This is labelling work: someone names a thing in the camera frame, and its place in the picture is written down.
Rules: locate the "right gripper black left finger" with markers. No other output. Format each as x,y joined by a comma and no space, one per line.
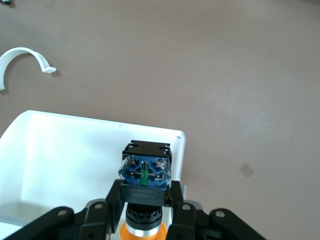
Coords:
62,225

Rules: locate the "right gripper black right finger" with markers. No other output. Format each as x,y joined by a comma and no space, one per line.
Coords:
190,222

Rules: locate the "yellow push button switch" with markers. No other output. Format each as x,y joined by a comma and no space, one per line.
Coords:
145,175

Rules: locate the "white plastic drawer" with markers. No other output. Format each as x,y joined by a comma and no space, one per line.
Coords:
70,155

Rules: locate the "small blue green component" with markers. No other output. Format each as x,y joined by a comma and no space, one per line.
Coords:
5,1

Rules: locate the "white curved plastic bracket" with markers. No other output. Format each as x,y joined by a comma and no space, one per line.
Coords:
37,56

